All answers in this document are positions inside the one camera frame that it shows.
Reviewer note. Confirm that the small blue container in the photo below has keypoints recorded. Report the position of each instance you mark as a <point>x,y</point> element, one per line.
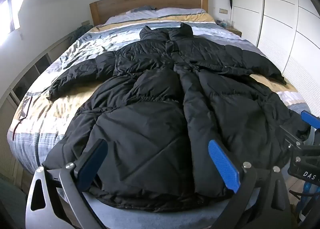
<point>225,22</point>

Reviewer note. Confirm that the white blue pillow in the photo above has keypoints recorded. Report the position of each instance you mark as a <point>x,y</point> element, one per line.
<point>175,11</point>

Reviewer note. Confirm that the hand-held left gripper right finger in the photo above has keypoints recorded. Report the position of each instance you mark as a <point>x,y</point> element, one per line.
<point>222,164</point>

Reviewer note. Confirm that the low white shelf unit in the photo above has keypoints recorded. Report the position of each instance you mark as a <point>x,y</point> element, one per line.
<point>25,73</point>

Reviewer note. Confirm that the wall switch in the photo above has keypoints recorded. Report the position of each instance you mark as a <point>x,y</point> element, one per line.
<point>85,23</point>
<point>223,11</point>

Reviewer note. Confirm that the striped duvet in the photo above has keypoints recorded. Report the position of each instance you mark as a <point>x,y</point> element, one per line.
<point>75,43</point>

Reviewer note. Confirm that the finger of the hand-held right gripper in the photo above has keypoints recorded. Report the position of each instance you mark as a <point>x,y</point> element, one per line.
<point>311,119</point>
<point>291,136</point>

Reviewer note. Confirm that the smartphone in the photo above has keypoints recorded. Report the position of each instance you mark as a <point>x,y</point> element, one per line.
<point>26,107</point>

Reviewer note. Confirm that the dark teal cloth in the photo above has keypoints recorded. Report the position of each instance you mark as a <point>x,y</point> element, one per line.
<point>80,32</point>

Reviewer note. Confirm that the window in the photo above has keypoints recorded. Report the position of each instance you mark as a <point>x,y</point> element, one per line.
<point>12,11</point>

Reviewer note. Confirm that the black puffer jacket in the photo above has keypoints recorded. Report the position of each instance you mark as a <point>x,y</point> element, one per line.
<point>162,119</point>

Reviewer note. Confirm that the dark grey pillow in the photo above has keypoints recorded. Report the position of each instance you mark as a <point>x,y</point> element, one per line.
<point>147,7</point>

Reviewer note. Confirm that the wooden nightstand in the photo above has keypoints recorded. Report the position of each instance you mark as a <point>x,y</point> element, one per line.
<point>235,31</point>

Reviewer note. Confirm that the white wardrobe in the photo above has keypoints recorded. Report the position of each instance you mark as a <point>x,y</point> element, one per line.
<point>280,18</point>

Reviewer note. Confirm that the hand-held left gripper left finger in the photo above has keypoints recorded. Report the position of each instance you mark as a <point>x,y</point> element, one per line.
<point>92,164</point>

